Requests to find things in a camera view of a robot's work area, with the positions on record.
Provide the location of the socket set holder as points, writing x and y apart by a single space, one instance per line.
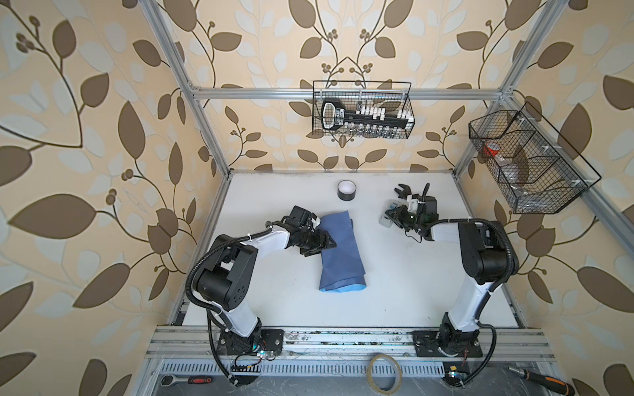
333 115

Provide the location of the white tape dispenser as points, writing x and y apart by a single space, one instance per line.
385 220

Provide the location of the red object in basket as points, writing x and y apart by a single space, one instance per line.
491 149

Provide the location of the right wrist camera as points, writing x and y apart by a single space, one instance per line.
413 203

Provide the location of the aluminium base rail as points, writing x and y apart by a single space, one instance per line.
304 343

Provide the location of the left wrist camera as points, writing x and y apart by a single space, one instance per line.
315 220

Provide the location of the black tape roll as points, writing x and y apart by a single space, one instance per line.
346 190

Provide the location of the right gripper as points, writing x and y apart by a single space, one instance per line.
397 214

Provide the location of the right wire basket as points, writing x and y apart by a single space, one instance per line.
538 169

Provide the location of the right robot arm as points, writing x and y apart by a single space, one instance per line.
488 259

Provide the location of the black adjustable wrench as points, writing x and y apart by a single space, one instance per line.
403 191

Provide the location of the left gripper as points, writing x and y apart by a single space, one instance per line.
326 244

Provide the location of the orange handled screwdriver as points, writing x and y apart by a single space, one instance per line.
552 384

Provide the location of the wire basket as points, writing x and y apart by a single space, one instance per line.
538 169
393 96

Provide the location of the red handled ratchet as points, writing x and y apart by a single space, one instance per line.
170 380

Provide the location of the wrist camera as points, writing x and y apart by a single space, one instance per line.
413 203
315 220

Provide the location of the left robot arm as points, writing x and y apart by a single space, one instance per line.
220 281

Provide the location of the back wire basket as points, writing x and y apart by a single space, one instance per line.
393 96

